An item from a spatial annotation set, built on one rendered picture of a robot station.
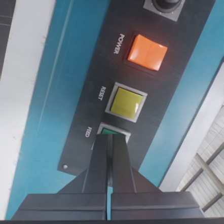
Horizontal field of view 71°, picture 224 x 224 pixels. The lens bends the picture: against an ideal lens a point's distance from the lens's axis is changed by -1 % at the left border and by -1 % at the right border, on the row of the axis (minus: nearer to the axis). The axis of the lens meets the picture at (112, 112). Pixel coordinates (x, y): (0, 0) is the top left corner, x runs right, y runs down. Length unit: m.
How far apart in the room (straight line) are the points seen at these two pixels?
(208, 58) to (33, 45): 0.17
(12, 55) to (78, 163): 0.13
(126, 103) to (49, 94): 0.08
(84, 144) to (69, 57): 0.09
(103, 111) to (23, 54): 0.10
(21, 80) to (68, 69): 0.05
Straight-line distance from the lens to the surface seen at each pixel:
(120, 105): 0.15
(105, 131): 0.16
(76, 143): 0.18
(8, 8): 0.40
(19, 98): 0.19
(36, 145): 0.20
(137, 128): 0.17
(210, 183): 9.24
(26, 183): 0.23
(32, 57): 0.18
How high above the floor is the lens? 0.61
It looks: 5 degrees up
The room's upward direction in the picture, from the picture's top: 109 degrees clockwise
